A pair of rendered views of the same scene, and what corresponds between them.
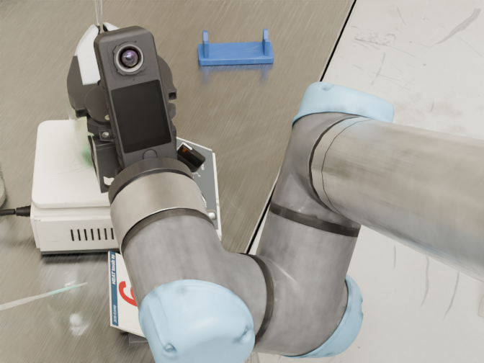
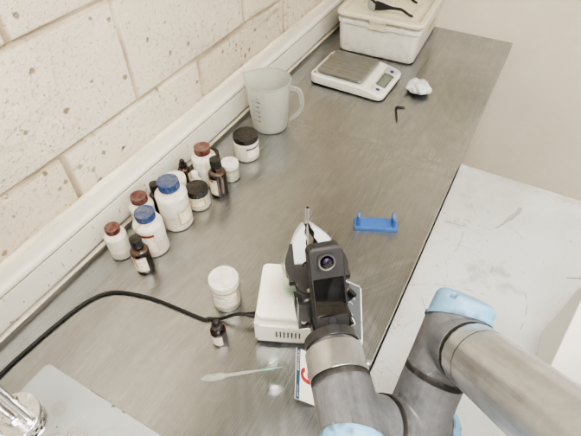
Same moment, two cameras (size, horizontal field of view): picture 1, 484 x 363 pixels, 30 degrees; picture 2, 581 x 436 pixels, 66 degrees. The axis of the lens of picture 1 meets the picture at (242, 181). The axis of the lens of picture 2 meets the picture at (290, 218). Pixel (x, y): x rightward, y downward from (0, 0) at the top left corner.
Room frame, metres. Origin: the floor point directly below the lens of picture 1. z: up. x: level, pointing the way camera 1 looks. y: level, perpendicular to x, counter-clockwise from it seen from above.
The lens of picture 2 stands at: (0.18, 0.07, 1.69)
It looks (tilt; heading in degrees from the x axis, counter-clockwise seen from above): 47 degrees down; 12
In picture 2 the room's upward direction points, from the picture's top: straight up
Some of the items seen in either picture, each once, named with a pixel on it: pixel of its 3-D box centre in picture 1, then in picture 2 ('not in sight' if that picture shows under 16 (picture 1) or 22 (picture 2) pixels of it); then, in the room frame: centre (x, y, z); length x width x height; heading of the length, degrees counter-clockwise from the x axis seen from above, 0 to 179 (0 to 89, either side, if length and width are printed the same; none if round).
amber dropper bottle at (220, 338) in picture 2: not in sight; (218, 330); (0.56, 0.28, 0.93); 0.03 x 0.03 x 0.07
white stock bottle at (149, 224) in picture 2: not in sight; (150, 229); (0.75, 0.50, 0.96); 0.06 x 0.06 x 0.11
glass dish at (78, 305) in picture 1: (73, 298); (273, 373); (0.51, 0.17, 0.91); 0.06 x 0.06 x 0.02
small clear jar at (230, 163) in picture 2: not in sight; (230, 169); (1.01, 0.40, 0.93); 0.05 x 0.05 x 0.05
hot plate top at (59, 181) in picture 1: (91, 160); (291, 291); (0.64, 0.16, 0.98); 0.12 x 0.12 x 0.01; 7
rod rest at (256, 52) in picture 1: (235, 46); (376, 221); (0.91, 0.02, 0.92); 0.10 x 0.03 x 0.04; 98
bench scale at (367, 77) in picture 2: not in sight; (356, 73); (1.57, 0.14, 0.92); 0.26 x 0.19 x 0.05; 72
